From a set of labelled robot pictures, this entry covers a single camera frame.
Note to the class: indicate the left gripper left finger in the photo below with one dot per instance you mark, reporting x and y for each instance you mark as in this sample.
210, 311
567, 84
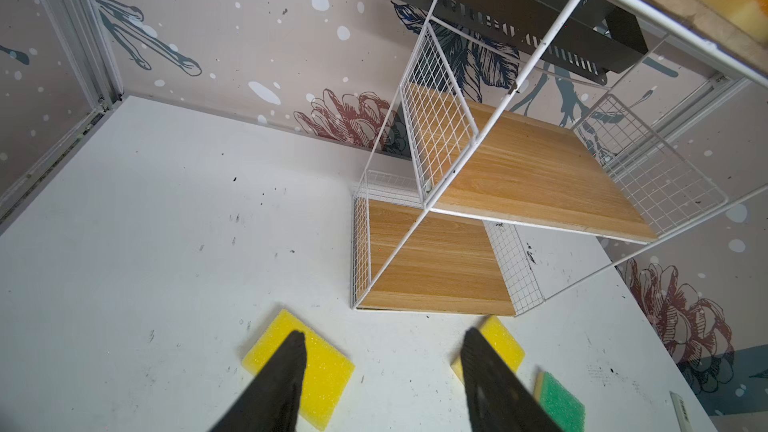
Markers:
271, 402

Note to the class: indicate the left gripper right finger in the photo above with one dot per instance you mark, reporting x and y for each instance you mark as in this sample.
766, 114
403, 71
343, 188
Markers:
496, 399

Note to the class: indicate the yellow sponge left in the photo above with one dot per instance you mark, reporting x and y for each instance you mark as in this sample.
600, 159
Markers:
327, 372

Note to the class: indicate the yellow sponge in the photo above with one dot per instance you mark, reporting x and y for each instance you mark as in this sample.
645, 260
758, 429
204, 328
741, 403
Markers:
327, 372
502, 341

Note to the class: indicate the yellow sponge right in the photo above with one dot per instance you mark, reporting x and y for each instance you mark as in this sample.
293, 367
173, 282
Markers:
502, 341

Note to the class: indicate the light green sponge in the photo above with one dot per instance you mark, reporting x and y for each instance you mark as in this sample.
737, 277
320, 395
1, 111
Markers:
559, 403

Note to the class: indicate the clear tube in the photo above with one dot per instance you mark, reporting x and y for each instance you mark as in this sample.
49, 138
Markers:
681, 413

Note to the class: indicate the white wire wooden shelf unit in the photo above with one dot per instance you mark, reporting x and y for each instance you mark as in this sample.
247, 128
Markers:
500, 139

